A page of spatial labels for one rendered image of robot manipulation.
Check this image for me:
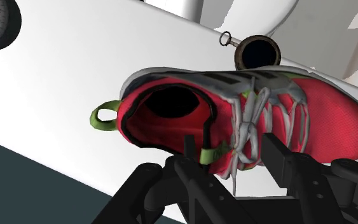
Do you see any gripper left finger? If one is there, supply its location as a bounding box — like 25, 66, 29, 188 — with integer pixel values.
92, 134, 258, 224

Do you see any red and grey sneaker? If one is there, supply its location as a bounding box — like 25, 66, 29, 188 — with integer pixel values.
89, 66, 358, 197

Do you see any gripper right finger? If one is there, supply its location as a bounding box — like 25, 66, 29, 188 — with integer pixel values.
260, 132, 358, 224

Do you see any brown cup with ring handle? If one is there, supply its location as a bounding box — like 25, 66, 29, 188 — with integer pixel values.
219, 31, 282, 71

